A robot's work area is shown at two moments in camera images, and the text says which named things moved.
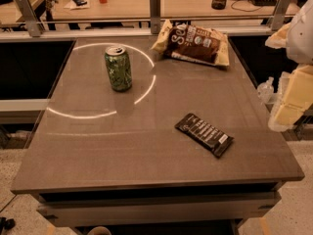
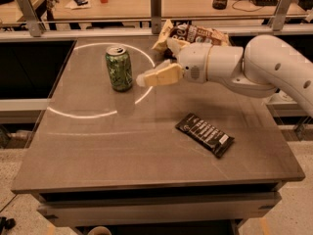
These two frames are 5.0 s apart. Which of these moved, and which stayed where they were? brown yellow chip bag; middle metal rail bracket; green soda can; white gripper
Moved: white gripper
Stayed: brown yellow chip bag; green soda can; middle metal rail bracket
